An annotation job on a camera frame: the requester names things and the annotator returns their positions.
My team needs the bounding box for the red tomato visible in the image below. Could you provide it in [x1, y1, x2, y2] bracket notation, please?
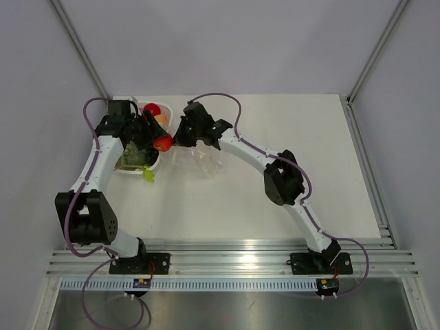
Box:
[143, 103, 162, 117]

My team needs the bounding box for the aluminium front rail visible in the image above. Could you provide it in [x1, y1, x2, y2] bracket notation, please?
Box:
[46, 236, 420, 278]

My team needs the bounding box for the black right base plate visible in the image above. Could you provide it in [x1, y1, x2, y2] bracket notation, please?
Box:
[286, 252, 353, 275]

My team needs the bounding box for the white slotted cable duct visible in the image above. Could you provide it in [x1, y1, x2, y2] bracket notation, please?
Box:
[60, 278, 318, 292]

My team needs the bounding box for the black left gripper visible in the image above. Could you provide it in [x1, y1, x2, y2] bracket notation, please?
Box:
[126, 109, 168, 151]

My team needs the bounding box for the peach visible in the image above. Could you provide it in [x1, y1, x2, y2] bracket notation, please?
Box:
[154, 114, 169, 127]

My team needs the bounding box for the red apple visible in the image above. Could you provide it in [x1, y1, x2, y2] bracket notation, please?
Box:
[153, 135, 173, 152]

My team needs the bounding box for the clear zip top bag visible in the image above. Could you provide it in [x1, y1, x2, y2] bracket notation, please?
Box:
[171, 144, 223, 177]

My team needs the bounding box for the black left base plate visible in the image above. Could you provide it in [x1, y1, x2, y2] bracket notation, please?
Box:
[109, 253, 171, 275]

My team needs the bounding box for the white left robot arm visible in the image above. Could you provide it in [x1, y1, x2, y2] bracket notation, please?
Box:
[55, 100, 173, 274]

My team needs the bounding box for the green lettuce leaf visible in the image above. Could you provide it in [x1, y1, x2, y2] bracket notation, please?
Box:
[142, 166, 155, 183]

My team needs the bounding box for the right aluminium side rail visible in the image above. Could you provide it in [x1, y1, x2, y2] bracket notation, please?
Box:
[340, 96, 400, 250]

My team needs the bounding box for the right aluminium frame post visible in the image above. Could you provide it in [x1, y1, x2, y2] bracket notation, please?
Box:
[346, 0, 410, 105]

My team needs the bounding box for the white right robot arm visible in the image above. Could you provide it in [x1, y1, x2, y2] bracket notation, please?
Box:
[173, 100, 341, 274]

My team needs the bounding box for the aluminium frame post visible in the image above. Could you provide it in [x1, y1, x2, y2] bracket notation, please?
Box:
[346, 0, 410, 105]
[47, 0, 111, 98]

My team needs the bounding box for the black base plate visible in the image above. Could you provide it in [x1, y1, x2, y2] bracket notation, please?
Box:
[286, 252, 353, 275]
[109, 253, 171, 275]

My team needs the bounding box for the left aluminium frame post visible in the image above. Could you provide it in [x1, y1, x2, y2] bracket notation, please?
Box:
[47, 0, 111, 98]

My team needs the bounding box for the dark grape bunch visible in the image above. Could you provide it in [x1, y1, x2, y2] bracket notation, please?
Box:
[145, 148, 159, 166]

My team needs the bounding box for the green netted melon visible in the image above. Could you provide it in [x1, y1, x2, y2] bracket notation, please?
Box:
[121, 142, 146, 166]

